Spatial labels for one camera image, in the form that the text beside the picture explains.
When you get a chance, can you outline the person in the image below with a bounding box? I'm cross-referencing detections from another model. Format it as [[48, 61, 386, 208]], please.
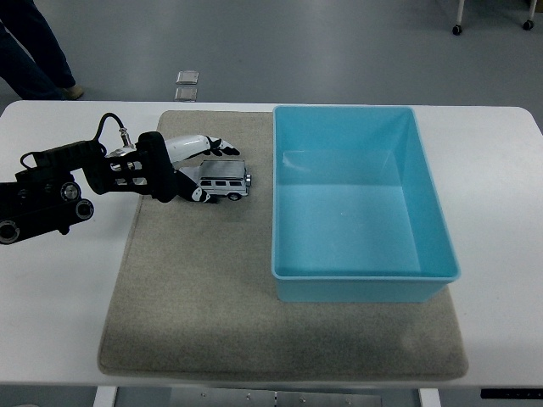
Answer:
[[0, 0, 85, 102]]

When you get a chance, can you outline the white table leg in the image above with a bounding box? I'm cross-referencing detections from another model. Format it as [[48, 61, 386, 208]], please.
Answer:
[[418, 387, 442, 407], [92, 386, 118, 407]]

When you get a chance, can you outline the white toy car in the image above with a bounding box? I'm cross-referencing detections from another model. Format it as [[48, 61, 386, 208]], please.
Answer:
[[180, 159, 255, 203]]

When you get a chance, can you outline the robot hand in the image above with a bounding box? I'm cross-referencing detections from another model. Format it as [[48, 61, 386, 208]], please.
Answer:
[[137, 131, 241, 205]]

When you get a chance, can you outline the beige fabric mat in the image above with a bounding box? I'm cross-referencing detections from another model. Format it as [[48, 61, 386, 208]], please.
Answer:
[[97, 109, 470, 382]]

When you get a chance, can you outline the black table control panel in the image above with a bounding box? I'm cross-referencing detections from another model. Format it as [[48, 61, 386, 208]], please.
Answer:
[[480, 387, 543, 400]]

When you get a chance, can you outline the grey metal plate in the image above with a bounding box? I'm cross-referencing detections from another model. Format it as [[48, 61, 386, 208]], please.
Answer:
[[169, 387, 383, 407]]

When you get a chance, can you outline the blue plastic box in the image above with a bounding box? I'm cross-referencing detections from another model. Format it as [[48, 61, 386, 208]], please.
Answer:
[[271, 104, 462, 304]]

